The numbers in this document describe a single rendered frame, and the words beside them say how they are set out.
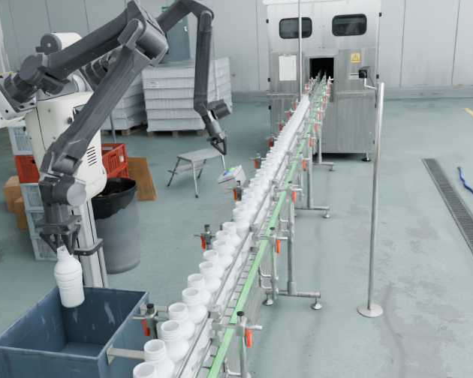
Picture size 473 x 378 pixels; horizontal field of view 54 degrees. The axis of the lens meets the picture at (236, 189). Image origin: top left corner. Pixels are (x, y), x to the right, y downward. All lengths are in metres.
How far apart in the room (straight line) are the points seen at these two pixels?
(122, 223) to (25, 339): 2.07
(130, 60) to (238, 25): 10.61
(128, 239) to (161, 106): 4.88
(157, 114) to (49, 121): 6.63
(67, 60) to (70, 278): 0.58
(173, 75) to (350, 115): 3.29
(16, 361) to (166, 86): 7.01
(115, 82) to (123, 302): 0.68
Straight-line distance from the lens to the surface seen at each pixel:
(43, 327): 1.57
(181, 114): 8.08
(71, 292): 1.34
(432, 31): 11.62
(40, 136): 1.67
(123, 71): 1.18
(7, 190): 5.35
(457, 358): 2.83
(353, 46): 5.97
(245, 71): 11.77
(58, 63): 1.38
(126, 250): 3.58
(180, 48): 12.13
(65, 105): 1.62
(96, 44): 1.30
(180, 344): 0.92
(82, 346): 1.67
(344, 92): 6.03
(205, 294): 1.06
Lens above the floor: 1.68
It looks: 19 degrees down
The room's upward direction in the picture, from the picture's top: 3 degrees counter-clockwise
